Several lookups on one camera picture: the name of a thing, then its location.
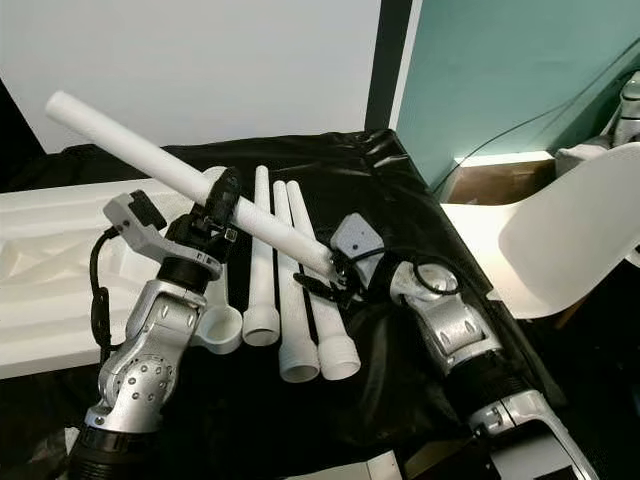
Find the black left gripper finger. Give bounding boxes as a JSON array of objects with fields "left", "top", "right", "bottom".
[{"left": 203, "top": 167, "right": 243, "bottom": 232}]

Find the white plastic table leg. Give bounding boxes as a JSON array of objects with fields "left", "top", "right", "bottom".
[
  {"left": 250, "top": 165, "right": 282, "bottom": 348},
  {"left": 270, "top": 180, "right": 323, "bottom": 384},
  {"left": 285, "top": 180, "right": 363, "bottom": 382},
  {"left": 45, "top": 90, "right": 337, "bottom": 282}
]

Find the white plastic table top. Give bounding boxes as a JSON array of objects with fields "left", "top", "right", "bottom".
[{"left": 0, "top": 180, "right": 244, "bottom": 381}]

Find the black cloth cover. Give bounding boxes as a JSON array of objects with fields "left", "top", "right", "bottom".
[{"left": 0, "top": 130, "right": 573, "bottom": 480}]

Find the white plastic chair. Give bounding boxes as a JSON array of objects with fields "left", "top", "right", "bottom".
[{"left": 440, "top": 148, "right": 640, "bottom": 321}]

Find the grey cushion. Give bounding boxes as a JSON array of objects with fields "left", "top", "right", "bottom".
[{"left": 555, "top": 140, "right": 640, "bottom": 181}]

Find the white grey machine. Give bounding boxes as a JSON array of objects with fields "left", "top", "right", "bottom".
[{"left": 618, "top": 75, "right": 640, "bottom": 146}]

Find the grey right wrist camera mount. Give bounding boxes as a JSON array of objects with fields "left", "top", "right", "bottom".
[{"left": 329, "top": 211, "right": 387, "bottom": 264}]

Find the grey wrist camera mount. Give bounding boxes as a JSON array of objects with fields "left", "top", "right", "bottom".
[
  {"left": 102, "top": 191, "right": 222, "bottom": 282},
  {"left": 329, "top": 211, "right": 387, "bottom": 264}
]

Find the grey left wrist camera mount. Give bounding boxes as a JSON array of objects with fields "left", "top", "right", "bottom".
[{"left": 102, "top": 191, "right": 222, "bottom": 282}]

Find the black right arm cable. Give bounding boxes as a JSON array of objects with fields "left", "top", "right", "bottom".
[{"left": 407, "top": 257, "right": 463, "bottom": 299}]

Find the black vertical post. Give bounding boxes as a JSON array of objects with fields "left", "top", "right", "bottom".
[{"left": 364, "top": 0, "right": 414, "bottom": 131}]

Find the thin black wall cable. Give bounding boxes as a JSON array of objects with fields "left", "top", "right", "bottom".
[{"left": 430, "top": 40, "right": 640, "bottom": 196}]

